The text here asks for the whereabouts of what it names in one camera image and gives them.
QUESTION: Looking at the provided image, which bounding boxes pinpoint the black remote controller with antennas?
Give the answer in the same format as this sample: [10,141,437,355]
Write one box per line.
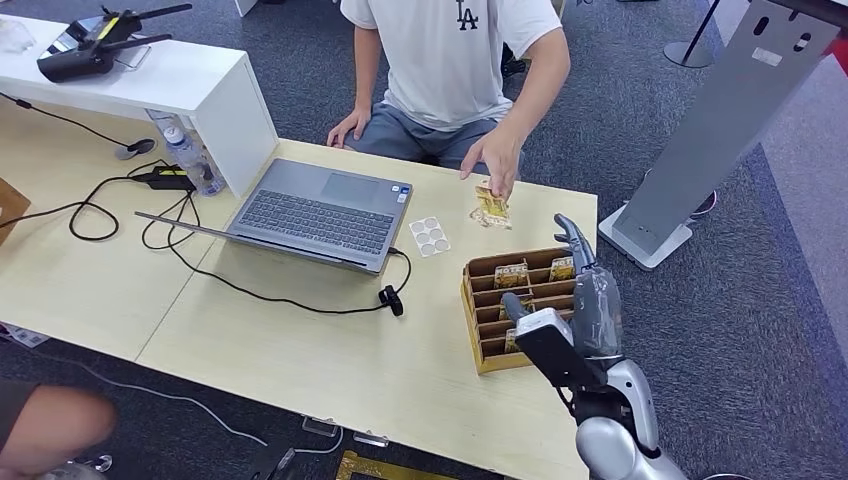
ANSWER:
[36,3,193,84]

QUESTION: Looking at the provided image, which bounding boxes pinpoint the clear plastic bag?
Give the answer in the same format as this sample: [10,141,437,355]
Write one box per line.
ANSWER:
[0,18,36,54]

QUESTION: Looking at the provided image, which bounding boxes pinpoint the brown cardboard box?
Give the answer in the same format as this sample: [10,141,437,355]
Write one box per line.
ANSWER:
[0,177,32,245]

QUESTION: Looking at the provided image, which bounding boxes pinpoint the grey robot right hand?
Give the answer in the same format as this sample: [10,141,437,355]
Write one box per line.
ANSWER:
[553,213,625,364]

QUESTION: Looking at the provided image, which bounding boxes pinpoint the stanchion post with round base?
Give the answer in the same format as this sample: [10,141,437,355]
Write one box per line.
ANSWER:
[663,0,723,69]

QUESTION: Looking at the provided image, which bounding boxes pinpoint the cardboard card holder box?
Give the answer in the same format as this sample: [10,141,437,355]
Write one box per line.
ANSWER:
[458,246,584,377]

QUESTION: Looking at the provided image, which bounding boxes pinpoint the white round sticker sheet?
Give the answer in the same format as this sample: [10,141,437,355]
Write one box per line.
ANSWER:
[407,215,452,258]

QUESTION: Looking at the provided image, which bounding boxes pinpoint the black adapter mains cable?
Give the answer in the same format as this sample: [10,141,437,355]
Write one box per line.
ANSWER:
[0,158,168,243]

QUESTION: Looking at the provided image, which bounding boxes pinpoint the person's left hand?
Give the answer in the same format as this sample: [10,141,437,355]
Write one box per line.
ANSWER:
[460,125,525,200]

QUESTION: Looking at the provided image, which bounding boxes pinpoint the person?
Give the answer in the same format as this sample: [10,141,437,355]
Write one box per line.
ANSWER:
[0,382,119,480]
[326,0,572,200]

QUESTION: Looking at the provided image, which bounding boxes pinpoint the white desk riser shelf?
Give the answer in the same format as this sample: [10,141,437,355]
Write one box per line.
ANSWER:
[0,14,280,200]

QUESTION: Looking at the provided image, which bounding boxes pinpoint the red object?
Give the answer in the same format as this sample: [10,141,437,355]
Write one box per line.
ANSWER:
[824,33,848,77]

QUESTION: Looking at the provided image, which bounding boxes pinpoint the black power adapter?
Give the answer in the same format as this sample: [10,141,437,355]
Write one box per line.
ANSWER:
[131,165,197,193]

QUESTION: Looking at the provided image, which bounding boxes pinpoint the grey open laptop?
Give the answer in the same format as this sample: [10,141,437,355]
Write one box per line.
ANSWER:
[133,157,414,276]

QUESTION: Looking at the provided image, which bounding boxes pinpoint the gold frame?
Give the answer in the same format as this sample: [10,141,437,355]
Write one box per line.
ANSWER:
[334,450,458,480]

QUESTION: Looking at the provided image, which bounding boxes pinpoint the thin black cable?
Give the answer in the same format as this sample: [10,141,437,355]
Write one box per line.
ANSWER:
[0,92,130,148]

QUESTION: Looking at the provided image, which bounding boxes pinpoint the clear plastic holder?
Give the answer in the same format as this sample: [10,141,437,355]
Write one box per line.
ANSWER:
[112,44,152,72]

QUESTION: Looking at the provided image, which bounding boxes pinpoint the clear plastic water bottle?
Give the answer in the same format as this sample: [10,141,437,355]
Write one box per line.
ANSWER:
[158,124,227,198]

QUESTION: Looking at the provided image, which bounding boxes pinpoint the white floor cable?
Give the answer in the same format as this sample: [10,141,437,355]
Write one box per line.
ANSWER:
[0,334,346,458]

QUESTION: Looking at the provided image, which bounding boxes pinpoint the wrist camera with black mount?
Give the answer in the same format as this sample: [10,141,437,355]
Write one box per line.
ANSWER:
[500,291,609,393]

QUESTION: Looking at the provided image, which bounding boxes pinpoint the printed paper sheet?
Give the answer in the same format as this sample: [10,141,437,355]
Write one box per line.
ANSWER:
[3,324,51,349]

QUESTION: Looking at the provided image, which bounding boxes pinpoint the black laptop power cable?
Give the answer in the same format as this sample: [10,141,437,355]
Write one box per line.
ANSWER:
[140,190,413,317]

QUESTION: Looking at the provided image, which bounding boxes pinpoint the grey panel stand white base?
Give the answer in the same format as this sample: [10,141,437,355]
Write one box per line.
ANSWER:
[598,0,844,272]

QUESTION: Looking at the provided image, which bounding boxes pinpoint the person's right hand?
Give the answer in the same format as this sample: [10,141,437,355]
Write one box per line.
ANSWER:
[326,105,374,150]

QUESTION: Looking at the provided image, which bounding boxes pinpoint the black cable clip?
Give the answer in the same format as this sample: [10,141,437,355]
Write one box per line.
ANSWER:
[378,284,404,318]

